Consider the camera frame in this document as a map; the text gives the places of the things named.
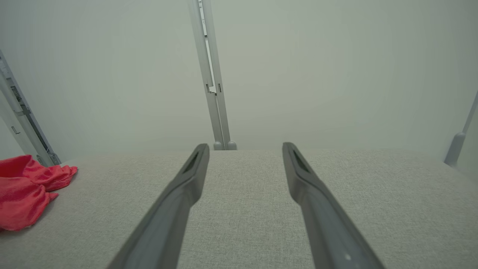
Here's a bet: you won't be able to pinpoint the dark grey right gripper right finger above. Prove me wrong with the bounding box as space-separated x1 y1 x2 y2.
282 142 386 269

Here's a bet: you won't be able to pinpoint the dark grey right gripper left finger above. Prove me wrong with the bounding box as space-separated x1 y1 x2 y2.
106 143 210 269

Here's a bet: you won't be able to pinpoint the red shorts with white stripe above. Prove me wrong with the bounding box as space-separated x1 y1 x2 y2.
0 155 78 231

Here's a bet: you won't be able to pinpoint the grey partition leg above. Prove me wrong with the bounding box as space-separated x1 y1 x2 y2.
443 90 478 168

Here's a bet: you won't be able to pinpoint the grey slotted partition frame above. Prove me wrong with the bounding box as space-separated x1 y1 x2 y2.
0 50 62 167

